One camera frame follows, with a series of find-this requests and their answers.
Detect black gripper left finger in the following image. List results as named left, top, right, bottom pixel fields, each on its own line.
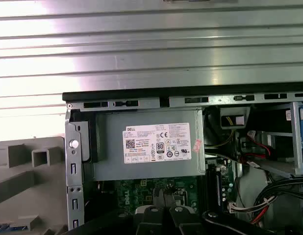
left=68, top=188, right=167, bottom=235

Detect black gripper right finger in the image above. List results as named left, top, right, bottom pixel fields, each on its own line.
left=163, top=192, right=265, bottom=235

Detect blue RAM stick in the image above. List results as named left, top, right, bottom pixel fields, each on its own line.
left=0, top=224, right=28, bottom=233

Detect black RAM slot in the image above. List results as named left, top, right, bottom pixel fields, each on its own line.
left=204, top=163, right=212, bottom=213
left=210, top=163, right=217, bottom=213

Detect green motherboard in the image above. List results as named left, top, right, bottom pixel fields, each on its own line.
left=96, top=159, right=237, bottom=221

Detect grey power supply unit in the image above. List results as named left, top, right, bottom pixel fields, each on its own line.
left=92, top=109, right=206, bottom=182

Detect black PC case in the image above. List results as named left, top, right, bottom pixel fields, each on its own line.
left=62, top=90, right=303, bottom=235

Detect grey parts rack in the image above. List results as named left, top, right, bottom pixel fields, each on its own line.
left=0, top=136, right=69, bottom=235

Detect metal drive cage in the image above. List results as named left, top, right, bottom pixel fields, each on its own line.
left=249, top=101, right=303, bottom=179

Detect black white wire bundle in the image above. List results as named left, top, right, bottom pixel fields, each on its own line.
left=229, top=177, right=303, bottom=225

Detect red flat wire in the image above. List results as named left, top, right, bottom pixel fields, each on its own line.
left=242, top=143, right=274, bottom=161

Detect yellow wires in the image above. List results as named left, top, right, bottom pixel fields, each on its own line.
left=225, top=116, right=237, bottom=150

